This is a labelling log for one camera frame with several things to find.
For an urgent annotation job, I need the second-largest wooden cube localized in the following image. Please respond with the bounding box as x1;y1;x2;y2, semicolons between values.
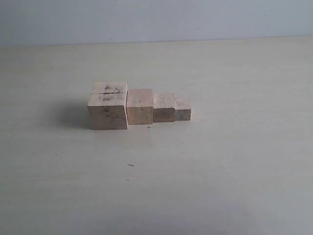
126;89;154;125

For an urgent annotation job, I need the largest wooden cube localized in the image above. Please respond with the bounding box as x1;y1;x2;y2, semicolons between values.
88;82;128;130

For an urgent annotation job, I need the smallest wooden cube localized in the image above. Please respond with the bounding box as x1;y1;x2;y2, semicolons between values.
174;98;191;121

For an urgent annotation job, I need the medium-small wooden cube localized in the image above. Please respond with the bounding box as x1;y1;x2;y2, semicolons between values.
153;93;175;122

